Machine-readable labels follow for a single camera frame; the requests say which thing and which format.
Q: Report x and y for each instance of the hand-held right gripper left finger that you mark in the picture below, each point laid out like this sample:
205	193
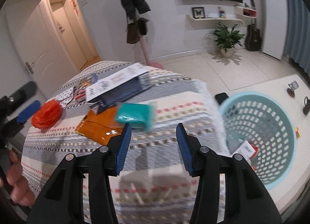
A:
123	148

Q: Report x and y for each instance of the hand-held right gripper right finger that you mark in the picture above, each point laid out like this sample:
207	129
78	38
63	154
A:
185	151

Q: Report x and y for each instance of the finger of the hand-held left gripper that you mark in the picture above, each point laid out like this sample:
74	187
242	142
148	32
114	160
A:
29	111
21	93

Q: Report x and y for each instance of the red plastic bag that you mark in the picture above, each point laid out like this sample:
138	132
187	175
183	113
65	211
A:
46	116

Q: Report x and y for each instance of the teal packet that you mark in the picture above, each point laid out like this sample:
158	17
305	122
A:
132	115

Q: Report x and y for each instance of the white red labelled container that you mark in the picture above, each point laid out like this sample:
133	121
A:
245	148

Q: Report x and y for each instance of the light blue plastic basket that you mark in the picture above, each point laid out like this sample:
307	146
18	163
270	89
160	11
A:
273	117

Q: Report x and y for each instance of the person's left hand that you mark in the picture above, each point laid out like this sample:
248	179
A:
19	187

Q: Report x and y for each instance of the orange wrapper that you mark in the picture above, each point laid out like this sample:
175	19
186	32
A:
96	127

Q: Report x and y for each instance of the dotted white packet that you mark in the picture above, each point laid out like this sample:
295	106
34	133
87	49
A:
65	96

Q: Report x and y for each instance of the striped woven blanket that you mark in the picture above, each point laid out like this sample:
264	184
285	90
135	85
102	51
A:
181	107

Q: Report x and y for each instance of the colourful printed packet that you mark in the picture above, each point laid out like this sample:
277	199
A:
82	92

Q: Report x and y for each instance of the long white blue box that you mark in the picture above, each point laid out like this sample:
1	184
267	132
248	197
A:
116	78

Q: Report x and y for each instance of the white hallway door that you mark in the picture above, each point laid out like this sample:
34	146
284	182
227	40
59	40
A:
70	39

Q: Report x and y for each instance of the pale coat rack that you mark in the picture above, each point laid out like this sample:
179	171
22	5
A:
146	51

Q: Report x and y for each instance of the red hanging decoration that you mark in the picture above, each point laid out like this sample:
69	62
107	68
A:
74	3

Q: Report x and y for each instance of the white plant pot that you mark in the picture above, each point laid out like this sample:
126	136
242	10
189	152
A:
227	53

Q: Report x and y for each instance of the colourful puzzle cube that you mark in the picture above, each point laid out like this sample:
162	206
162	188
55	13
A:
298	132

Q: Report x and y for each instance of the brown hanging bag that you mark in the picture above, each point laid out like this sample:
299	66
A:
132	33

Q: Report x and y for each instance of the green houseplant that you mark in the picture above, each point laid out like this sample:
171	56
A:
226	36

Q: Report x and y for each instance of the black phone stand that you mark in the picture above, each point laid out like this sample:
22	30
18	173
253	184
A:
292	89

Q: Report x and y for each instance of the black hanging bag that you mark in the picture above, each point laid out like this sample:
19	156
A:
143	26

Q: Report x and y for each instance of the black mug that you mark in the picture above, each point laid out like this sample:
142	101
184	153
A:
307	106

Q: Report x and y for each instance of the black guitar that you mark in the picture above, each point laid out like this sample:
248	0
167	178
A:
253	38

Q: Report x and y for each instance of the framed butterfly picture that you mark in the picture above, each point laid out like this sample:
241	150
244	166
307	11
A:
198	12

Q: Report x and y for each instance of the red white box shelf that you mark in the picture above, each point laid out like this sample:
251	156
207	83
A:
245	12

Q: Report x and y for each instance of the white refrigerator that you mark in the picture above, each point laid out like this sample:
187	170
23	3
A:
273	20

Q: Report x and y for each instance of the black figurine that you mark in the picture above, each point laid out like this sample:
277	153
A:
252	3

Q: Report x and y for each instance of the blue curtain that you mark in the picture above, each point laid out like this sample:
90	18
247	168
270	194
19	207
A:
298	32

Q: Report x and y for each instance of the white light switch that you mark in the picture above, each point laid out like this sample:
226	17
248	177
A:
84	2

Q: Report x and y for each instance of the low white wall shelf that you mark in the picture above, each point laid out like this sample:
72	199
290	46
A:
213	19

